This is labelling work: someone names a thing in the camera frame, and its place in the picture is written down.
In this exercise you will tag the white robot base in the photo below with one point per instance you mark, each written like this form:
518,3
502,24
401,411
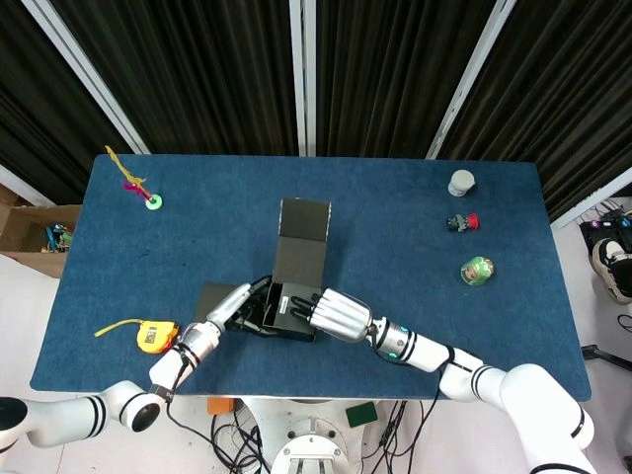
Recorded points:
306,444

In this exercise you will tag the blue table mat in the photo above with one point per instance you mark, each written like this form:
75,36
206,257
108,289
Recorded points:
197,222

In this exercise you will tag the black curtain panel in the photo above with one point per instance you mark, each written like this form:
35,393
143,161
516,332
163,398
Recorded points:
34,108
568,89
197,74
385,74

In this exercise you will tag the red emergency stop button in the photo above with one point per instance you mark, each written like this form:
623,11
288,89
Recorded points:
461,222

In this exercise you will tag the brown cardboard box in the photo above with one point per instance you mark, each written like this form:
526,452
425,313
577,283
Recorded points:
27,222

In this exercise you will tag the colourful toy pile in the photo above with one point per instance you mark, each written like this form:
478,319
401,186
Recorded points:
58,237

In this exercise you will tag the white frame post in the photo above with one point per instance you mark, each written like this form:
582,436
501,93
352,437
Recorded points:
302,74
469,79
24,186
84,74
592,200

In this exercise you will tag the black stand leg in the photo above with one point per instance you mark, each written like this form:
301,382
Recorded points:
605,354

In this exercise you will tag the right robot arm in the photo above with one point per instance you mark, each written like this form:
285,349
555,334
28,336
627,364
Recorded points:
429,353

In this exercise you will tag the black paper box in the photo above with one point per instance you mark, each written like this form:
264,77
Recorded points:
301,257

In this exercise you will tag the white plastic jar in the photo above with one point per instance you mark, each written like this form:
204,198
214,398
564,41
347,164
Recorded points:
461,181

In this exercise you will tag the feather shuttlecock toy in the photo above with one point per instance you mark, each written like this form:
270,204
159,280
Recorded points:
154,201

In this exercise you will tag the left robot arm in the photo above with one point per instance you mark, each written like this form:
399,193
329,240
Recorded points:
64,419

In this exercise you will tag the black electronic device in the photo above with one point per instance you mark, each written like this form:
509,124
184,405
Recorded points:
602,229

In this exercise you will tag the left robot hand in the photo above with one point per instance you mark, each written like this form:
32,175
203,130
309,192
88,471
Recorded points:
232,302

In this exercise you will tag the yellow tape measure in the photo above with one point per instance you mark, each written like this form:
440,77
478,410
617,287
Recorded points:
155,338

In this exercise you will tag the black and white shoe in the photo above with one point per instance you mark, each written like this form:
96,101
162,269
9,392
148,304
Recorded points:
609,266

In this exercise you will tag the orange block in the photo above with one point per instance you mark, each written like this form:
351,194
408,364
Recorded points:
219,406

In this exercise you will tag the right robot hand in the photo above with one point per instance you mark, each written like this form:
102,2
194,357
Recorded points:
343,316

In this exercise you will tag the green rectangular block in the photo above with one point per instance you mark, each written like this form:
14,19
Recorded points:
361,415

